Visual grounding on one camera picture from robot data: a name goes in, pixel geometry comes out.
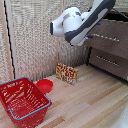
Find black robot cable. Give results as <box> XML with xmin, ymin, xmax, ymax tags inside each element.
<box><xmin>113</xmin><ymin>7</ymin><xmax>128</xmax><ymax>22</ymax></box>

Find red plastic bowl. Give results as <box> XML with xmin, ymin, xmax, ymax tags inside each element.
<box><xmin>35</xmin><ymin>78</ymin><xmax>54</xmax><ymax>94</ymax></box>

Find red shopping basket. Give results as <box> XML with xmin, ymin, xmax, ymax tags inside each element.
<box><xmin>0</xmin><ymin>77</ymin><xmax>52</xmax><ymax>128</ymax></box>

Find long silver drawer handle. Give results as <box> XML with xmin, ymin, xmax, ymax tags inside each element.
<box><xmin>95</xmin><ymin>55</ymin><xmax>120</xmax><ymax>67</ymax></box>
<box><xmin>91</xmin><ymin>32</ymin><xmax>120</xmax><ymax>43</ymax></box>

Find colourful printed cardboard box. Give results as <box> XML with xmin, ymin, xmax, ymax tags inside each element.
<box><xmin>55</xmin><ymin>62</ymin><xmax>79</xmax><ymax>86</ymax></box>

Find woven room divider screen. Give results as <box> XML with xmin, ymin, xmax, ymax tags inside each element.
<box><xmin>0</xmin><ymin>0</ymin><xmax>98</xmax><ymax>83</ymax></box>

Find brown drawer cabinet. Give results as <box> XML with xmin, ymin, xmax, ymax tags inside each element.
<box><xmin>83</xmin><ymin>13</ymin><xmax>128</xmax><ymax>82</ymax></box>

